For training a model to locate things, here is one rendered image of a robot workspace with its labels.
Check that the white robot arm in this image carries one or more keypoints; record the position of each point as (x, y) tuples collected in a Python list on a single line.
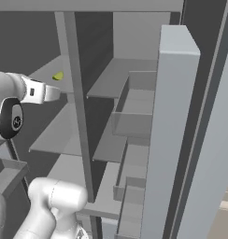
[(10, 93)]

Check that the small grey door bin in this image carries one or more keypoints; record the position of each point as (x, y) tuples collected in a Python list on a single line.
[(131, 199)]

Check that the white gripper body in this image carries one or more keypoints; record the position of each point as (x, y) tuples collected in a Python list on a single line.
[(52, 93)]

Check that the dark grey housing panel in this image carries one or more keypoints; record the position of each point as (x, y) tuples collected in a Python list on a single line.
[(212, 124)]

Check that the pale grey fridge door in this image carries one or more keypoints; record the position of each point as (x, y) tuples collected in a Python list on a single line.
[(176, 124)]

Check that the grey fridge shelf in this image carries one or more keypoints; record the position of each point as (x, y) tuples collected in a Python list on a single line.
[(49, 70), (109, 149), (119, 77), (59, 133)]

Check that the yellow-green lemon wedge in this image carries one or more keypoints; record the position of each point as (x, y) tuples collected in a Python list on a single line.
[(59, 76)]

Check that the grey fridge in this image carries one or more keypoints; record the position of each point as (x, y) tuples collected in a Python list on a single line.
[(97, 37)]

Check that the dark grey fridge door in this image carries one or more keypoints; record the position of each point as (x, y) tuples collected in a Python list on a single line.
[(8, 174)]

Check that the large grey door bin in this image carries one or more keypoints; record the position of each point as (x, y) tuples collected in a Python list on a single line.
[(134, 124)]

